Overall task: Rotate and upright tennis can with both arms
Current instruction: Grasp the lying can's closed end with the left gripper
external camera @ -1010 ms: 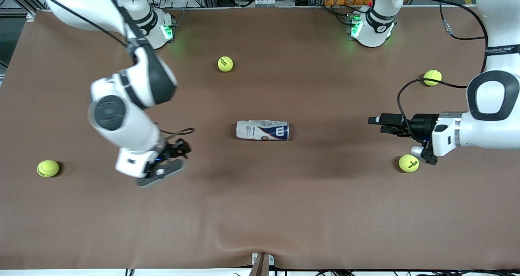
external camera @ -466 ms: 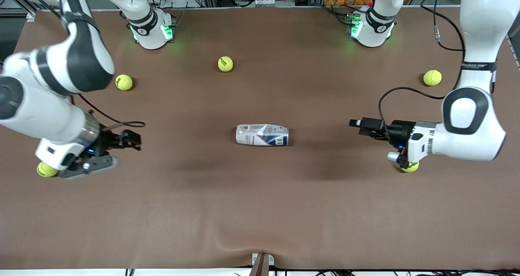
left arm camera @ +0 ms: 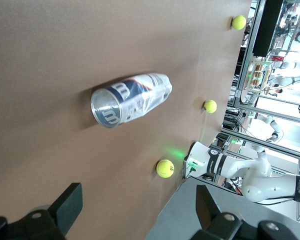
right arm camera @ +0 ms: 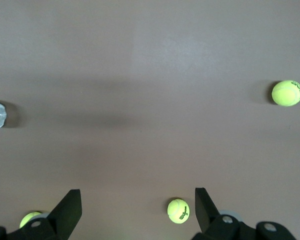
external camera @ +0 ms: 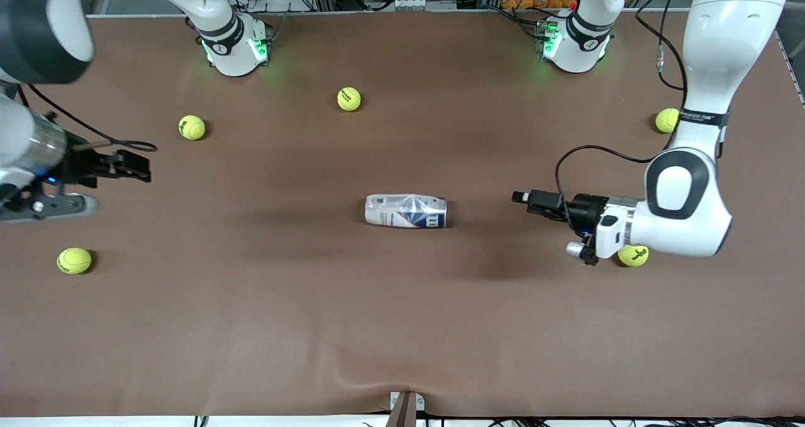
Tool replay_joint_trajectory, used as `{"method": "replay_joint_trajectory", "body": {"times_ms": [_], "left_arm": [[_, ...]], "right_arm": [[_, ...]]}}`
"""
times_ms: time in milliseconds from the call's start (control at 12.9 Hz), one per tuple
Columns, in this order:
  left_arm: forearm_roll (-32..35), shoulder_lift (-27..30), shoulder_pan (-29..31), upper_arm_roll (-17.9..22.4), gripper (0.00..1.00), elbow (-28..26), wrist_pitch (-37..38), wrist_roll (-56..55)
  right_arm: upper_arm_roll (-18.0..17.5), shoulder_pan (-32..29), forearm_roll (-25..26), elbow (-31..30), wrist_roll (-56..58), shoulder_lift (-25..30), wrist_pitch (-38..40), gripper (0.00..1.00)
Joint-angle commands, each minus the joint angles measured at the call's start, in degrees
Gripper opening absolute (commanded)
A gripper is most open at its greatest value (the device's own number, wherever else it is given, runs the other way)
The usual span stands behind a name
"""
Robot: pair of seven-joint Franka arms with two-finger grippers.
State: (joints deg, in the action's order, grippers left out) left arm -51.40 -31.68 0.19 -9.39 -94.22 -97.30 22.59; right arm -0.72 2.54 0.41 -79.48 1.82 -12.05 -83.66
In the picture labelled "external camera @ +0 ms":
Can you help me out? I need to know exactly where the white blue tennis ball can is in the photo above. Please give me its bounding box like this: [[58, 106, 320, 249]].
[[365, 194, 448, 230]]

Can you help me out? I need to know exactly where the brown table mat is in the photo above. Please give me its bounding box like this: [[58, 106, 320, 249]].
[[0, 9, 805, 418]]

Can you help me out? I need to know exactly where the white socket bar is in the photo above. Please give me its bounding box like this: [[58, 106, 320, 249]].
[[364, 0, 458, 11]]

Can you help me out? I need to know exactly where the grey metal clamp bracket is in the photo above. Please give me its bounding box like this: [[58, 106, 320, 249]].
[[390, 392, 426, 413]]

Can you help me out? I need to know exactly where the brown camera mount post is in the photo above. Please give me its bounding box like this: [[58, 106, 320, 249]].
[[385, 392, 417, 427]]

